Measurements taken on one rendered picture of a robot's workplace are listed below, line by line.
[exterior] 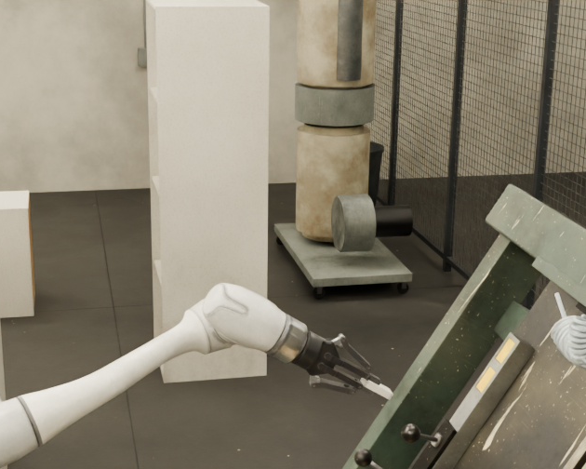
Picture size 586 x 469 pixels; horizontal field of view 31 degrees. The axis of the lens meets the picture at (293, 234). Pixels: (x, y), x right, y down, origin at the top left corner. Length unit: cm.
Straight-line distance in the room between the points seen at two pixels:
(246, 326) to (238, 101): 356
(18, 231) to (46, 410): 492
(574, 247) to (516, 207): 27
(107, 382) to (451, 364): 78
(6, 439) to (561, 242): 108
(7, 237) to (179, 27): 208
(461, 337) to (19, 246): 485
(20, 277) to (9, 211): 44
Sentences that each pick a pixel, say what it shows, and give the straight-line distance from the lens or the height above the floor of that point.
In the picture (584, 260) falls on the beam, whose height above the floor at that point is 191.
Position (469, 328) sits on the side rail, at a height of 164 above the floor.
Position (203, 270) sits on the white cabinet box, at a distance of 577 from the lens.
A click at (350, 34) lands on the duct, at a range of 743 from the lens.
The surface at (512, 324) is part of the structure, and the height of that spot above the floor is 167.
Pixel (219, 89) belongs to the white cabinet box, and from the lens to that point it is 555.
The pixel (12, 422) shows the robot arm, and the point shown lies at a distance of 198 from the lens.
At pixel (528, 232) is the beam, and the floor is 190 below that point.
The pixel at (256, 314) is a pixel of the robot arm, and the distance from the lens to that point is 209.
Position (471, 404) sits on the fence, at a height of 157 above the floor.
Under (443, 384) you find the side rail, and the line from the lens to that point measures 239.
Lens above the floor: 250
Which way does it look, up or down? 17 degrees down
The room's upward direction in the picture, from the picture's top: 1 degrees clockwise
